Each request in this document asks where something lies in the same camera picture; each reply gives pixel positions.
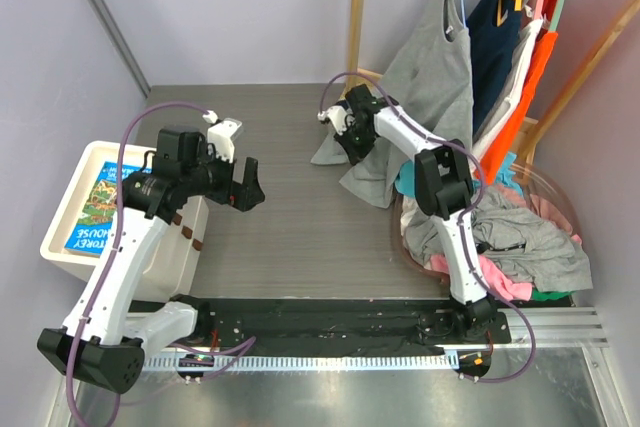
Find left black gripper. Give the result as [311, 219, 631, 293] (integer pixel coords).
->
[182, 141, 264, 211]

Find grey t shirt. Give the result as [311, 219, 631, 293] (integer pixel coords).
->
[339, 0, 473, 208]

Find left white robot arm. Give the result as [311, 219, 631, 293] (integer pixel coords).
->
[37, 118, 265, 394]

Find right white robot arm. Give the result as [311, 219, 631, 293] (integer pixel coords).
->
[318, 85, 497, 342]

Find turquoise shirt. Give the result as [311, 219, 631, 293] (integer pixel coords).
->
[395, 152, 524, 198]

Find white hanging shirt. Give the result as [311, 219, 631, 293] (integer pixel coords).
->
[472, 19, 544, 160]

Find navy blue hanging shirt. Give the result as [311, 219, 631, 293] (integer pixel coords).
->
[466, 0, 522, 135]

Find orange hanging shirt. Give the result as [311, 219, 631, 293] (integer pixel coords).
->
[480, 0, 565, 184]

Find pink shirt in pile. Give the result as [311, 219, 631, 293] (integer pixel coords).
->
[430, 191, 566, 302]

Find white storage box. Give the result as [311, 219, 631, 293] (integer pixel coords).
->
[40, 141, 209, 302]

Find blue treehouse book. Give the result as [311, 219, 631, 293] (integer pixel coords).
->
[64, 160, 146, 257]

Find grey garment in pile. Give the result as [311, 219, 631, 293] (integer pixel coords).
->
[397, 186, 593, 300]

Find green garment in pile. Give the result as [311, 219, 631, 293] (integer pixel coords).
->
[531, 289, 572, 302]

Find wooden clothes rack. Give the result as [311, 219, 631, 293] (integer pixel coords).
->
[347, 0, 639, 162]

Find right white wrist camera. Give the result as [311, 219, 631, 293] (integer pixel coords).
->
[317, 100, 354, 136]

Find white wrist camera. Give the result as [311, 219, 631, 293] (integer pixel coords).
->
[203, 110, 244, 164]
[317, 100, 354, 136]

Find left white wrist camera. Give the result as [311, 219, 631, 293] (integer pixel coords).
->
[203, 110, 244, 164]

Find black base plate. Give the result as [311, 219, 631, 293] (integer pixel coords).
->
[129, 296, 574, 358]

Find grey wall trim strip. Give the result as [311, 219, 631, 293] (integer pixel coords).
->
[87, 0, 151, 98]

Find white slotted cable duct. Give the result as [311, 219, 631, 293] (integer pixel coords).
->
[143, 351, 459, 373]

